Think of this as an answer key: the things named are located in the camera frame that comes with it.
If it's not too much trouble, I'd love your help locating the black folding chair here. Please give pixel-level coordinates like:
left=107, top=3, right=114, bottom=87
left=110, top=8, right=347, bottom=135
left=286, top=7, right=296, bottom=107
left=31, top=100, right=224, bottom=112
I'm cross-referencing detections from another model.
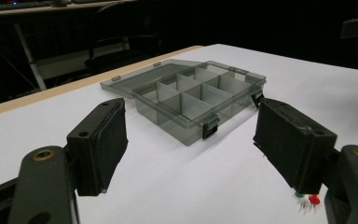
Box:
left=85, top=3, right=164, bottom=77

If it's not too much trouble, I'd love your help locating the wooden desk with white legs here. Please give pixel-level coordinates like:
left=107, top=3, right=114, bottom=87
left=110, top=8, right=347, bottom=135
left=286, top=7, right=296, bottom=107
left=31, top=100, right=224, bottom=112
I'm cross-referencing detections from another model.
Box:
left=0, top=0, right=138, bottom=91

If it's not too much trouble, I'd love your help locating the dark keyboard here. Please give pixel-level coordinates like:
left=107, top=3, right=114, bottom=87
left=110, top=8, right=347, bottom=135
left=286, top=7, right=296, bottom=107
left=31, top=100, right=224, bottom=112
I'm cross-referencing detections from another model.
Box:
left=0, top=0, right=73, bottom=12

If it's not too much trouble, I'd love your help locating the white pushpin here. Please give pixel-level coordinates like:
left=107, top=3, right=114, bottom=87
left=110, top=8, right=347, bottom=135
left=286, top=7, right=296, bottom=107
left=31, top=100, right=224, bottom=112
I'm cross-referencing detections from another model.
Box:
left=297, top=198, right=310, bottom=214

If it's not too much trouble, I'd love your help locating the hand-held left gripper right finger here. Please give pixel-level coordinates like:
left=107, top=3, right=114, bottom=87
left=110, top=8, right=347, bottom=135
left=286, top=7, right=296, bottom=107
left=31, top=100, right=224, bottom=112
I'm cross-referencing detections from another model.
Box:
left=253, top=97, right=338, bottom=195

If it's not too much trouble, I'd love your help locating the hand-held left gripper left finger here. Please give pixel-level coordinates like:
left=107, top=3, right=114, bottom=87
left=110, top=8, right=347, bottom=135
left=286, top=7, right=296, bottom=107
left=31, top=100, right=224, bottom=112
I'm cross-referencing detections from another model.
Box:
left=66, top=97, right=129, bottom=197

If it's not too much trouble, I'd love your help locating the transparent grey compartment box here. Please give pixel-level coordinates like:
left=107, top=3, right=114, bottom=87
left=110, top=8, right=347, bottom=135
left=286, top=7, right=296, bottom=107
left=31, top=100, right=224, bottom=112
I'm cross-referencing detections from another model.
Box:
left=100, top=59, right=268, bottom=147

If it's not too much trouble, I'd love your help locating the red pushpin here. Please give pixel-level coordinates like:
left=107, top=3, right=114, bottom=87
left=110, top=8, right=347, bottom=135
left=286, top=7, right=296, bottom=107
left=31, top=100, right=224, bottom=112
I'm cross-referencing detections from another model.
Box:
left=308, top=194, right=321, bottom=209

